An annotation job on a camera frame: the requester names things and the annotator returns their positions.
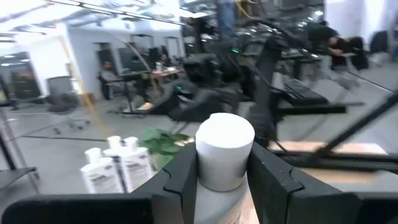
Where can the background work desk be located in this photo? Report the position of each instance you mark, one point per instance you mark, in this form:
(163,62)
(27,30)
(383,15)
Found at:
(155,74)

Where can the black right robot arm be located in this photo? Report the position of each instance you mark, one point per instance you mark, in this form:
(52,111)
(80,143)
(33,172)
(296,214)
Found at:
(264,93)

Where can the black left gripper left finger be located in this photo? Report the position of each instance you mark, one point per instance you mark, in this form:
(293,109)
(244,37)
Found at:
(177,186)

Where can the person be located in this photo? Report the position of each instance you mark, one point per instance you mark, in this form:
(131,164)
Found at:
(323,34)
(107,74)

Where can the white plastic cleaner bottle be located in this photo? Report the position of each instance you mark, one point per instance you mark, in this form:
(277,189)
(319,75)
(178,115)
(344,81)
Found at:
(113,143)
(224,149)
(99,175)
(135,165)

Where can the grey office chair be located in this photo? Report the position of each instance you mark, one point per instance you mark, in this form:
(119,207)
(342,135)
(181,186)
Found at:
(62,93)

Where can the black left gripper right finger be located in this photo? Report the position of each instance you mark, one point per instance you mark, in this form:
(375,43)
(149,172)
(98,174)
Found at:
(280,199)

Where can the green potted plant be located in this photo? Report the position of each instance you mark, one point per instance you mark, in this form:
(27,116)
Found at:
(161,141)

